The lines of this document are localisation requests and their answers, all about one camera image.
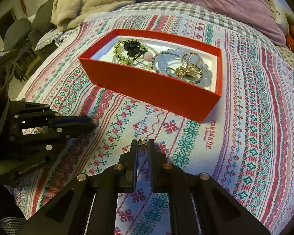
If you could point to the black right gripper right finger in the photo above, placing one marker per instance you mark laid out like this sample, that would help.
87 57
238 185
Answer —
197 203

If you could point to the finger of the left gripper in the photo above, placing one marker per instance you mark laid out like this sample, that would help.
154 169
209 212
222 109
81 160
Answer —
74 131
73 121

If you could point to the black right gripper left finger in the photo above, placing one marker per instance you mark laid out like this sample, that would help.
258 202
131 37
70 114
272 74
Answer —
87 205

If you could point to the small gold earring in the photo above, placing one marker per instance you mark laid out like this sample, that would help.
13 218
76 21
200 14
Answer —
142 142

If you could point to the red jewelry box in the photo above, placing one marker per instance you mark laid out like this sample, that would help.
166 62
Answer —
163 91

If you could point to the patterned cross-stitch bedspread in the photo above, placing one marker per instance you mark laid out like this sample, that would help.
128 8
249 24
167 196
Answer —
246 143

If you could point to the black flower hair clip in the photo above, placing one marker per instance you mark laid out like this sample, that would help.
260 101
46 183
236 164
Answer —
133 48

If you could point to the pink bead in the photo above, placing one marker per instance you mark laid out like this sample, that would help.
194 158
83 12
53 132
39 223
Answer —
148 56

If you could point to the grey chair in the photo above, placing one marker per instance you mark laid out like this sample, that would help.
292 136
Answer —
34 31

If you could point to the gold rings cluster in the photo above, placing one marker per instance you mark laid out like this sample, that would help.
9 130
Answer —
192 66

